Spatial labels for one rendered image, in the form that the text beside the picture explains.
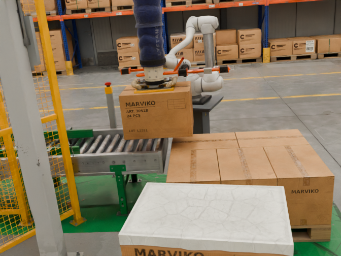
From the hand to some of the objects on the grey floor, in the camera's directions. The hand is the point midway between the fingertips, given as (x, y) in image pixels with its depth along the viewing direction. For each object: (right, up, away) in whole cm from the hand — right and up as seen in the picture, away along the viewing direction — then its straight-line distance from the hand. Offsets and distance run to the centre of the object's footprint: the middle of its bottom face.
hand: (184, 71), depth 324 cm
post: (-69, -100, +95) cm, 154 cm away
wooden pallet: (+51, -120, +9) cm, 131 cm away
